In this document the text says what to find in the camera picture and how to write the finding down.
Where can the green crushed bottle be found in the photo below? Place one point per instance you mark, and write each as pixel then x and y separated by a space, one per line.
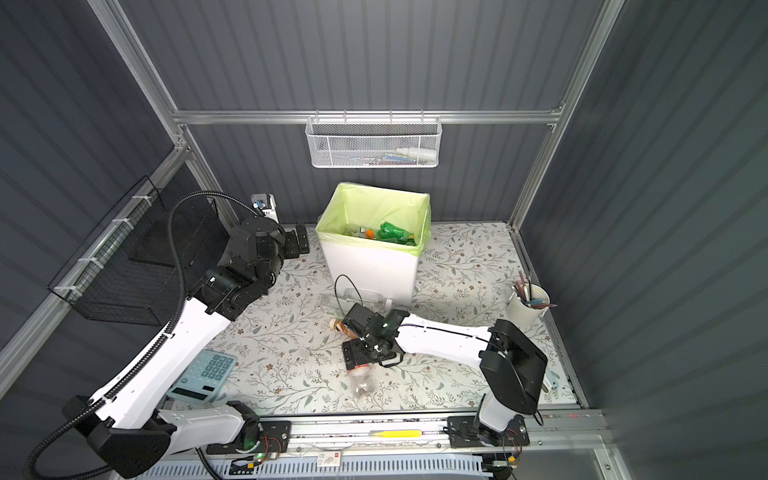
pixel 393 234

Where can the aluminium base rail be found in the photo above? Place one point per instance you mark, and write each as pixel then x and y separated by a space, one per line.
pixel 566 444

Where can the black wire side basket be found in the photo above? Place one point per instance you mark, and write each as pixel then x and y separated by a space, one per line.
pixel 128 274

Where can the amber tea bottle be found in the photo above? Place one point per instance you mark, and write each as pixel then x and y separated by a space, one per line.
pixel 338 325

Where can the clear bottle pink label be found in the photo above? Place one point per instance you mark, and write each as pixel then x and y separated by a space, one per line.
pixel 362 381

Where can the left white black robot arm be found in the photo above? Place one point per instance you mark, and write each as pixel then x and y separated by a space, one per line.
pixel 125 426

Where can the white wire wall basket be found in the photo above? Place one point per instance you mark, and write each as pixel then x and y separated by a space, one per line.
pixel 368 145

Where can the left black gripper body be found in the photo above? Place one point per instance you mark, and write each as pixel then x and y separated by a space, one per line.
pixel 291 251

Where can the green plastic bin liner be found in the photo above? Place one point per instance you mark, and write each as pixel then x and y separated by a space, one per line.
pixel 358 205

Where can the white cup with pens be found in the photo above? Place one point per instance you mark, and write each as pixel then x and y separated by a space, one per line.
pixel 528 303

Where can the teal calculator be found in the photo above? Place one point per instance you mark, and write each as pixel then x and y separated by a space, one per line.
pixel 203 378

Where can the white tube in basket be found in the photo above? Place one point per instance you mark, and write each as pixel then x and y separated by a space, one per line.
pixel 421 155

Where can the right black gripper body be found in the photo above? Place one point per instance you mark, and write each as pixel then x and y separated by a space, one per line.
pixel 361 350

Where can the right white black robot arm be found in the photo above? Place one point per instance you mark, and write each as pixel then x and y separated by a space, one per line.
pixel 512 366

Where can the white waste bin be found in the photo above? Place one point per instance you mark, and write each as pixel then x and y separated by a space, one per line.
pixel 380 270

